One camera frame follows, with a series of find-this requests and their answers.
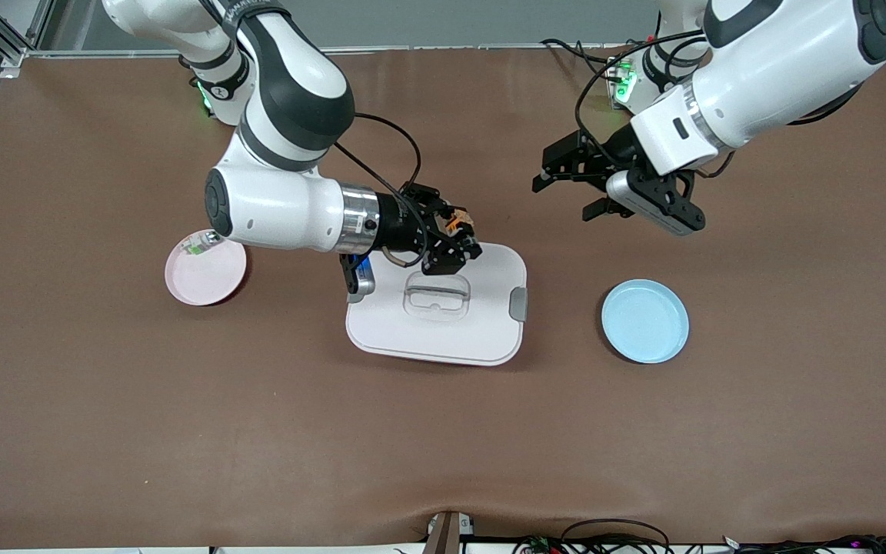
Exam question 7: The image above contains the light blue round plate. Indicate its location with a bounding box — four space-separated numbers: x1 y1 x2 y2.
601 279 690 365

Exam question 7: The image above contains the white lidded box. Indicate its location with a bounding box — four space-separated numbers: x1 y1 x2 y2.
345 242 528 367

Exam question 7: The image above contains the black looped cable bundle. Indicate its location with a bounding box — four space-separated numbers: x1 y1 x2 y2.
511 519 674 554

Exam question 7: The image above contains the black left base cable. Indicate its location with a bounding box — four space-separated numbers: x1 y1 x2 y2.
541 37 630 78

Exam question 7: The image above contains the metal table edge bracket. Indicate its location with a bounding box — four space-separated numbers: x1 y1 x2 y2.
423 511 476 554

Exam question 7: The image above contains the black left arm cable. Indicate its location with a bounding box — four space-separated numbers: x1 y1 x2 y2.
574 29 738 182

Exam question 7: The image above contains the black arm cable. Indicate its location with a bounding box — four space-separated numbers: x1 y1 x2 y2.
334 112 444 232
574 29 738 182

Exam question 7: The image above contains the pink round plate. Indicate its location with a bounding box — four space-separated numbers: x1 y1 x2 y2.
165 229 248 307

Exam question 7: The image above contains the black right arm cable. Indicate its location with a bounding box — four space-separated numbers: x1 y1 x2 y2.
334 112 444 232

